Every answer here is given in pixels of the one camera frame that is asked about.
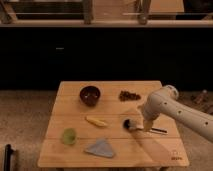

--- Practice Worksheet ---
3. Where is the black-bristled brush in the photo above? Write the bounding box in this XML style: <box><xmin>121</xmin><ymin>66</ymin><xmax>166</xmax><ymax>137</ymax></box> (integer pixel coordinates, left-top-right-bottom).
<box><xmin>123</xmin><ymin>119</ymin><xmax>167</xmax><ymax>134</ymax></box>

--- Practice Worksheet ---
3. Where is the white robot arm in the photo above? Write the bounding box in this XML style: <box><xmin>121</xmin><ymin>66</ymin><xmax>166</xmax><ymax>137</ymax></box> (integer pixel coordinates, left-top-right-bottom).
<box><xmin>140</xmin><ymin>85</ymin><xmax>213</xmax><ymax>143</ymax></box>

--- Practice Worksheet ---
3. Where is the purple bowl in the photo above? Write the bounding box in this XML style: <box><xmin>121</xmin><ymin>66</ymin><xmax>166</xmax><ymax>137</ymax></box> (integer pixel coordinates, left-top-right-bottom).
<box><xmin>79</xmin><ymin>86</ymin><xmax>101</xmax><ymax>107</ymax></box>

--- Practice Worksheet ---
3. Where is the bunch of dark grapes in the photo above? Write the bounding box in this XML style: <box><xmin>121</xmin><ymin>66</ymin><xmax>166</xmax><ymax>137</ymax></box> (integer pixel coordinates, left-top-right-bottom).
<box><xmin>119</xmin><ymin>91</ymin><xmax>141</xmax><ymax>101</ymax></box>

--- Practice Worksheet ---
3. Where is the yellow banana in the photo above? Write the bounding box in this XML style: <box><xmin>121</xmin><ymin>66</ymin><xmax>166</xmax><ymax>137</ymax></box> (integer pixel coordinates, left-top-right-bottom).
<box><xmin>85</xmin><ymin>116</ymin><xmax>108</xmax><ymax>127</ymax></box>

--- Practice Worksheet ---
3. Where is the blue folded cloth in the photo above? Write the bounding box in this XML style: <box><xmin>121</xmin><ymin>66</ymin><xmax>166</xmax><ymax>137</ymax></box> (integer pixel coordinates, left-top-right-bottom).
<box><xmin>85</xmin><ymin>138</ymin><xmax>115</xmax><ymax>158</ymax></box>

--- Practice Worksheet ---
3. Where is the wooden folding table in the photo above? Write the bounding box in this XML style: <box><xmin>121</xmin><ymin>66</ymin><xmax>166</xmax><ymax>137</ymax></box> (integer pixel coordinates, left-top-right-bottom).
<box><xmin>38</xmin><ymin>81</ymin><xmax>189</xmax><ymax>168</ymax></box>

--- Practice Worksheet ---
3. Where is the green cup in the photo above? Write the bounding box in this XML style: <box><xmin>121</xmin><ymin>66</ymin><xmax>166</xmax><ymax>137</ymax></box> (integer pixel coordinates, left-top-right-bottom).
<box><xmin>61</xmin><ymin>128</ymin><xmax>77</xmax><ymax>145</ymax></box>

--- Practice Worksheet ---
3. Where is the black object at floor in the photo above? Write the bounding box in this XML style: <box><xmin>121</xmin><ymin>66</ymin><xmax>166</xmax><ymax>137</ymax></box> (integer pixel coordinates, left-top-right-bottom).
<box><xmin>3</xmin><ymin>144</ymin><xmax>14</xmax><ymax>171</ymax></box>

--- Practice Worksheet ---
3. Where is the wooden shelf frame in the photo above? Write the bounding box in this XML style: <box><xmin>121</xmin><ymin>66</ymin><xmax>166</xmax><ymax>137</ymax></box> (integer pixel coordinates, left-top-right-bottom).
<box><xmin>0</xmin><ymin>0</ymin><xmax>213</xmax><ymax>28</ymax></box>

